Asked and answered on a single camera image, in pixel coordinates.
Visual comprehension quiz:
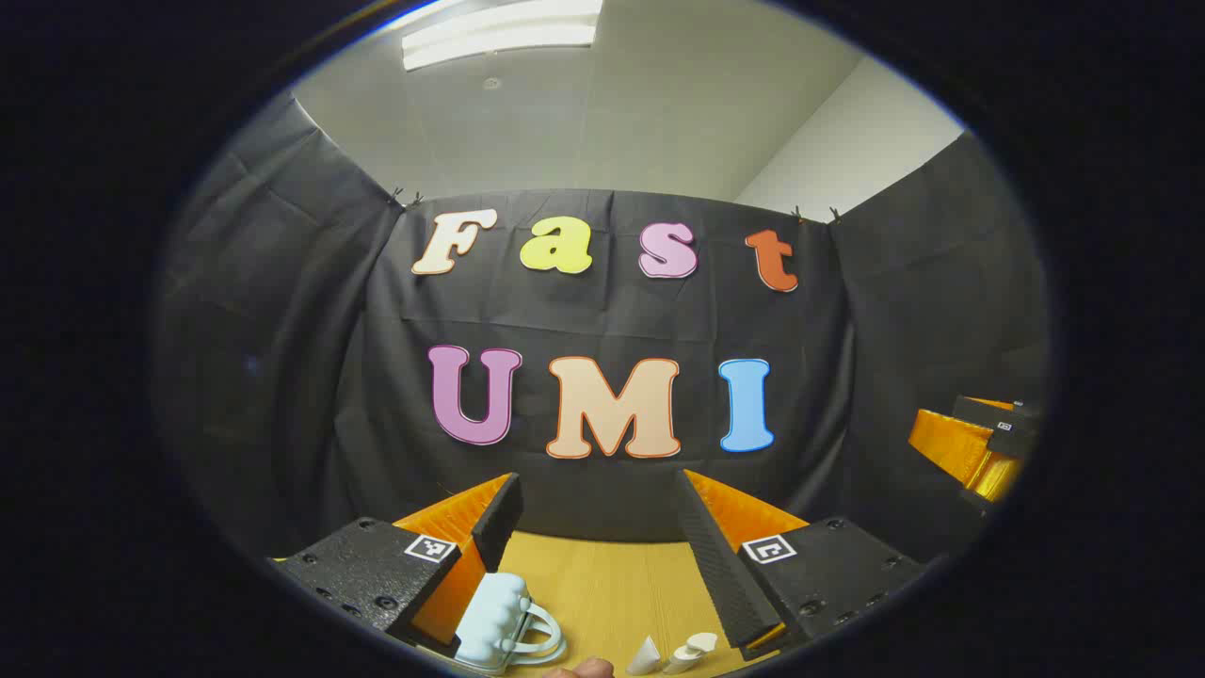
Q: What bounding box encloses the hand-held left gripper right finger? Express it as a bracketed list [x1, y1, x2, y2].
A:
[676, 469, 928, 661]

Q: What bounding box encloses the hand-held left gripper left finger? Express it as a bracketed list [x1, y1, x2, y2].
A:
[273, 473, 524, 657]

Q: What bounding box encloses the black backdrop cloth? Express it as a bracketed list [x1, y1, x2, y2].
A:
[155, 89, 1051, 566]

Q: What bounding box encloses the ceiling light panel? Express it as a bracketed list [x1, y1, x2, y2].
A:
[403, 0, 603, 72]

